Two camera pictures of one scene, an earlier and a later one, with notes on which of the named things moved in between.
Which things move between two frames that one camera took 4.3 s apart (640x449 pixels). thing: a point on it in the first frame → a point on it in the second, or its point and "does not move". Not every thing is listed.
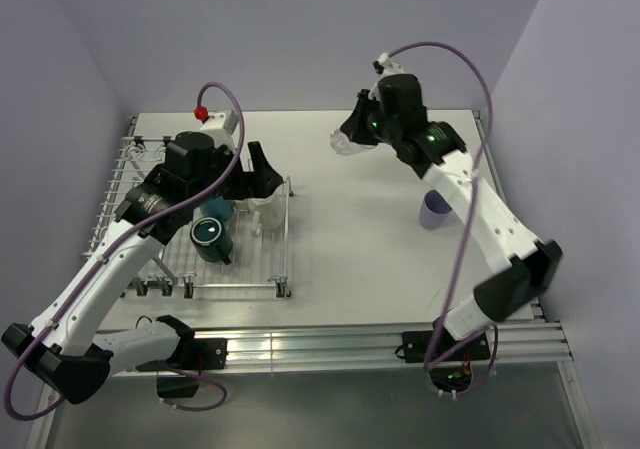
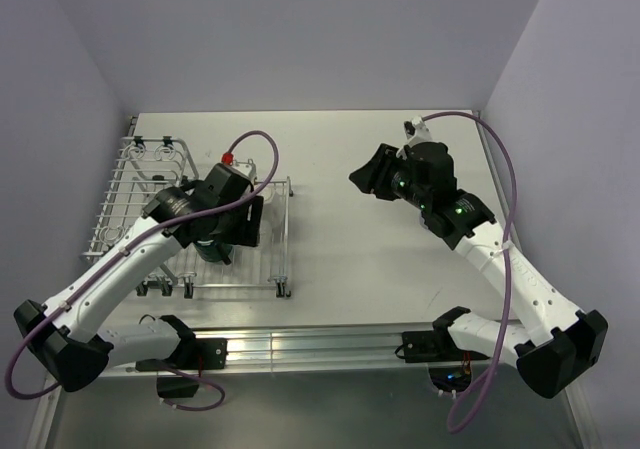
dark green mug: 211,240 does not move
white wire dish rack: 259,266 does not move
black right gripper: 352,128 → 373,176
